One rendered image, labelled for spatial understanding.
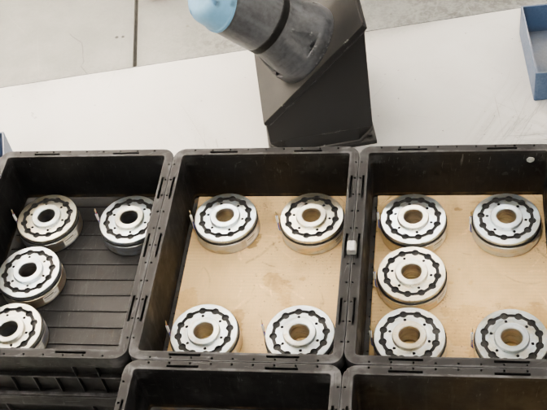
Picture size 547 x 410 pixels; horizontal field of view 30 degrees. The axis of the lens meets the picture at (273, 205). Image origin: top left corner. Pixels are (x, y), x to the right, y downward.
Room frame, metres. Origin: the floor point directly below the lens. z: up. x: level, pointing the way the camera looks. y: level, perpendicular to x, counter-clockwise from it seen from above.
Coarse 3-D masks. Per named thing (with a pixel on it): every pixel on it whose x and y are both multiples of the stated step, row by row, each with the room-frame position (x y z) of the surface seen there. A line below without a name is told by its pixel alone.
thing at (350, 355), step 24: (504, 144) 1.06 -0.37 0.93; (528, 144) 1.05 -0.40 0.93; (360, 168) 1.07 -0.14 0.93; (360, 192) 1.02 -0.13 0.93; (360, 216) 0.97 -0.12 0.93; (360, 240) 0.94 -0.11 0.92; (360, 264) 0.89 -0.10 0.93; (360, 360) 0.73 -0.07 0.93; (384, 360) 0.72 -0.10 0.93; (432, 360) 0.71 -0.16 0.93; (456, 360) 0.70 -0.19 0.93; (480, 360) 0.69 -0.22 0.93; (504, 360) 0.69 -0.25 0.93; (528, 360) 0.68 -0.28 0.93
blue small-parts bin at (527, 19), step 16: (528, 16) 1.55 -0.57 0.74; (544, 16) 1.54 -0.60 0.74; (528, 32) 1.55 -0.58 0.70; (544, 32) 1.54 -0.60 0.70; (528, 48) 1.44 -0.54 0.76; (544, 48) 1.49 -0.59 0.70; (528, 64) 1.43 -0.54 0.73; (544, 64) 1.45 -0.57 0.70; (544, 80) 1.36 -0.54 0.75; (544, 96) 1.36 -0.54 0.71
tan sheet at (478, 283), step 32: (448, 224) 1.01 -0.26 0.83; (544, 224) 0.97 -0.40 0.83; (384, 256) 0.97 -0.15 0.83; (448, 256) 0.94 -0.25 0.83; (480, 256) 0.93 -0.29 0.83; (544, 256) 0.91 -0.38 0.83; (448, 288) 0.88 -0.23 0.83; (480, 288) 0.87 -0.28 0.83; (512, 288) 0.86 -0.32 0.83; (544, 288) 0.85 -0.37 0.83; (448, 320) 0.83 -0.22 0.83; (480, 320) 0.82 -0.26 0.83; (544, 320) 0.80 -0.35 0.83; (448, 352) 0.78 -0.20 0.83
